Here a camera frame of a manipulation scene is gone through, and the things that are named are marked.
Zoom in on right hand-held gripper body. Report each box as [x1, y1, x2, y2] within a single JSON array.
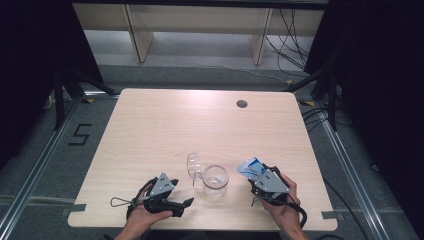
[[248, 165, 291, 206]]

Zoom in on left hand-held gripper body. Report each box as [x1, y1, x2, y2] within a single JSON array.
[[143, 172, 177, 215]]

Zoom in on white and blue pouch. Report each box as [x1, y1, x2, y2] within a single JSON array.
[[236, 156, 268, 183]]

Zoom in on clear glass jar with lid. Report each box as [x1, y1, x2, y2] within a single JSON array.
[[186, 151, 231, 199]]

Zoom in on person's right hand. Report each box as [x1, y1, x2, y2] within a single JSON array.
[[260, 173, 302, 232]]

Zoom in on person's left hand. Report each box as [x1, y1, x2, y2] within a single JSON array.
[[127, 184, 175, 235]]

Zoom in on grey tape strip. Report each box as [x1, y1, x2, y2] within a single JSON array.
[[321, 210, 345, 221], [61, 203, 87, 216]]

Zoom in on black metal stand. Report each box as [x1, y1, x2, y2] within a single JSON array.
[[53, 65, 116, 132], [283, 64, 338, 132]]

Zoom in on black curtain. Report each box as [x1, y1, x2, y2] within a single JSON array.
[[303, 0, 424, 232], [0, 0, 105, 172]]

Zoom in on beige wooden shelf unit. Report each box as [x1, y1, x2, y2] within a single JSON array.
[[71, 3, 326, 66]]

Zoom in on black wrist strap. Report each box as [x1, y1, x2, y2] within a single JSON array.
[[283, 191, 309, 230], [126, 177, 158, 220]]

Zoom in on thin metal wire loop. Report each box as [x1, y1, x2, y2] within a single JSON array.
[[110, 196, 138, 208]]

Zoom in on black floor cables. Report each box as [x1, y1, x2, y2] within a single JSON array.
[[300, 105, 352, 133]]

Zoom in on aluminium floor rail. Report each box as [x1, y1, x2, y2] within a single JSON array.
[[319, 111, 390, 240], [0, 96, 83, 232]]

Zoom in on long black floor cable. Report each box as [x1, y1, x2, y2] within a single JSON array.
[[322, 177, 370, 240]]

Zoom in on thin white floor cable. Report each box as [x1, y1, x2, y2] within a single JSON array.
[[186, 63, 292, 84]]

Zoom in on bundle of black cables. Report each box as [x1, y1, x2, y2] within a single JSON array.
[[265, 8, 311, 72]]

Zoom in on black frame beam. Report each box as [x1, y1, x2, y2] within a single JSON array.
[[71, 0, 331, 10]]

